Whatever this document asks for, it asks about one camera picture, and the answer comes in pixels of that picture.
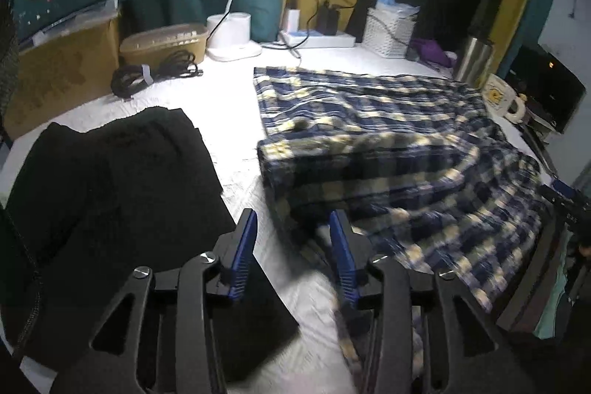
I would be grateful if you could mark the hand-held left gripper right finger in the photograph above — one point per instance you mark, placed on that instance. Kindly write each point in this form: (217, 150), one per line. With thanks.
(341, 255)

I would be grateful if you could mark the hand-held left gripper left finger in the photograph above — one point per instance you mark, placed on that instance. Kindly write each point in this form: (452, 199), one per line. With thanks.
(242, 255)

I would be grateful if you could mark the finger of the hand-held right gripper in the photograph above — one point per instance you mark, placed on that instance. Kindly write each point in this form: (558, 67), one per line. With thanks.
(561, 198)

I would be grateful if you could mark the blue plaid shirt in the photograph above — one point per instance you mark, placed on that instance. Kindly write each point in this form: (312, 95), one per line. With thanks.
(392, 154)

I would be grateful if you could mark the black folded pants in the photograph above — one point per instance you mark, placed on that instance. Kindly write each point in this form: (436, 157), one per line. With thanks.
(115, 191)

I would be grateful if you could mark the dark screen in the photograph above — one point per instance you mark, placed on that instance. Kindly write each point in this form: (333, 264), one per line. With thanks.
(549, 94)

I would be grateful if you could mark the white printed mug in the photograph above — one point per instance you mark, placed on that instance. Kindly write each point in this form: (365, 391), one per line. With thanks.
(501, 96)

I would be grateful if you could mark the stainless steel tumbler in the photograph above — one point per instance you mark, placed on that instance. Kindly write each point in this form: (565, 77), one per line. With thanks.
(471, 61)

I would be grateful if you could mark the purple cloth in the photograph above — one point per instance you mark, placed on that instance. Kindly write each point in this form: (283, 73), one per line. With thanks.
(434, 52)

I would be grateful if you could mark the white power strip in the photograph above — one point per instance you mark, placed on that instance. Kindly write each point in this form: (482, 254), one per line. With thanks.
(318, 39)

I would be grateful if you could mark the white tissue roll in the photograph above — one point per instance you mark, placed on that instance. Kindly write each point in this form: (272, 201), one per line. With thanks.
(235, 29)

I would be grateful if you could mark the white woven basket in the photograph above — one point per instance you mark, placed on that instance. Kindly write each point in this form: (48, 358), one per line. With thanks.
(388, 34)

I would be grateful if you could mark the black power adapter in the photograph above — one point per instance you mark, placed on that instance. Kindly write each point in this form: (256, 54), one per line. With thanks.
(328, 22)

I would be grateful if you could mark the white charger plug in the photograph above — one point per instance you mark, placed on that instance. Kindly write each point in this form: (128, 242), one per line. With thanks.
(291, 20)

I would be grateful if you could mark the blue plastic bag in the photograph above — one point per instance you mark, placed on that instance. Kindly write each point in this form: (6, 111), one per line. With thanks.
(392, 4)

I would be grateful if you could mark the cardboard box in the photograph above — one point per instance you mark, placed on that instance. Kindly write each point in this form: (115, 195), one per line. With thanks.
(55, 75)

